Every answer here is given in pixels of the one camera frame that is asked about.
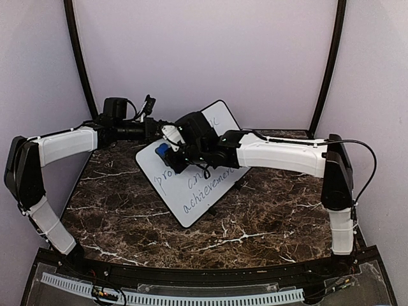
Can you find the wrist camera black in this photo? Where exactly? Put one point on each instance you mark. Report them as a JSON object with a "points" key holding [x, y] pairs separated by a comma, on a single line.
{"points": [[115, 107], [196, 129]]}

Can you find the white whiteboard with black frame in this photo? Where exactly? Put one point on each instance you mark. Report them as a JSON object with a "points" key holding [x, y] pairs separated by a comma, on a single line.
{"points": [[193, 192]]}

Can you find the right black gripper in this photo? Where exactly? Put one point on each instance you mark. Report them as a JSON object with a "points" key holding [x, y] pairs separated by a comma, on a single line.
{"points": [[176, 166]]}

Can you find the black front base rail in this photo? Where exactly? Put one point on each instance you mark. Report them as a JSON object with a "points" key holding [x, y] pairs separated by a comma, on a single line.
{"points": [[129, 276]]}

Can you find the white slotted cable duct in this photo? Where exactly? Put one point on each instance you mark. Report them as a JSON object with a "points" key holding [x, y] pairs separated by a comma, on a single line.
{"points": [[148, 294]]}

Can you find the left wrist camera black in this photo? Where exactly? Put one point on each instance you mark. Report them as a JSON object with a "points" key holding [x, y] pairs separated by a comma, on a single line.
{"points": [[115, 107]]}

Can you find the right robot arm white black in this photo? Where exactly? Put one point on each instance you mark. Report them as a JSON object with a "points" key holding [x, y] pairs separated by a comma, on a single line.
{"points": [[327, 160]]}

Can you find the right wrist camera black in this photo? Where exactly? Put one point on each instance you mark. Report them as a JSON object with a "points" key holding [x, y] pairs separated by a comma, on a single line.
{"points": [[196, 129]]}

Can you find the right black frame post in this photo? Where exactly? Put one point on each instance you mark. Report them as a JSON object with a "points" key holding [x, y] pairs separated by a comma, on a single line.
{"points": [[329, 69]]}

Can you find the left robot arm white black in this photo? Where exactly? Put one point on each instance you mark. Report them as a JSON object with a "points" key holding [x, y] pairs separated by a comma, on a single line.
{"points": [[23, 175]]}

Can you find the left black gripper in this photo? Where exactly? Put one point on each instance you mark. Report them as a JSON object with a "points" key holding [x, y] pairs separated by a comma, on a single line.
{"points": [[150, 131]]}

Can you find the blue whiteboard eraser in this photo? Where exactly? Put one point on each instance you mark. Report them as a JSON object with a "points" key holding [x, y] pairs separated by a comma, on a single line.
{"points": [[162, 149]]}

